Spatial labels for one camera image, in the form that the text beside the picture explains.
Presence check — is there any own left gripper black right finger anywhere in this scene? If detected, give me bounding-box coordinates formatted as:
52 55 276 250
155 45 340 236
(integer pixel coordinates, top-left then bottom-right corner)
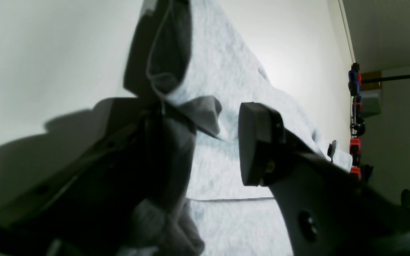
238 102 410 256

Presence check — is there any top blue red bar clamp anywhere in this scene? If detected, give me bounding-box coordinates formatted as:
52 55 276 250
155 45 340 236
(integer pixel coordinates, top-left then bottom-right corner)
348 63 362 97

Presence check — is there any blue red bar clamp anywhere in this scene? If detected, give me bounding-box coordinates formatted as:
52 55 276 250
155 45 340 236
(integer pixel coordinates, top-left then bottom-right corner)
348 63 362 97
350 96 366 137
349 137 374 183

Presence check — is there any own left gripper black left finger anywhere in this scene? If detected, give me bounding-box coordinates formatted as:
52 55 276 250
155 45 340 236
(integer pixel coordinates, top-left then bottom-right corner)
0 98 196 256

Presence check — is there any grey T-shirt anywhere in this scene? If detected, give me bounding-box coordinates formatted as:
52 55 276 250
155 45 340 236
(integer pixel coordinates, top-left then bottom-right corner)
130 0 352 256

